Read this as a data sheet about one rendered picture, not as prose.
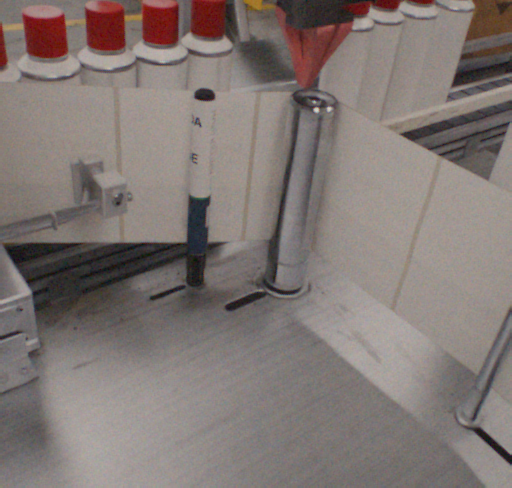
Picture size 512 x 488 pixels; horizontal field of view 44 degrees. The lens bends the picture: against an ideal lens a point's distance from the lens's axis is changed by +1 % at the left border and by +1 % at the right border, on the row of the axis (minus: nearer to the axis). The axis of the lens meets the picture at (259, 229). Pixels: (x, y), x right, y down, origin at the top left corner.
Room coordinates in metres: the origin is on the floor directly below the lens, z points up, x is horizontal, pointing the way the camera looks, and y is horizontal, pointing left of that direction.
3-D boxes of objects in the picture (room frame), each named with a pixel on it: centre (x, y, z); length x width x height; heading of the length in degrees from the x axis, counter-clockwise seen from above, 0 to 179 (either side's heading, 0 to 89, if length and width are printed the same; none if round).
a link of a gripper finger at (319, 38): (0.62, -0.04, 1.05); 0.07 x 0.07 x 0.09; 40
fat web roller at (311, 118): (0.44, -0.03, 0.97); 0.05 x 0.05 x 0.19
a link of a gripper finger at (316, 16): (0.60, -0.02, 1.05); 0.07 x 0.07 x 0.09; 40
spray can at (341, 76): (0.73, -0.08, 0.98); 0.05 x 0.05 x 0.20
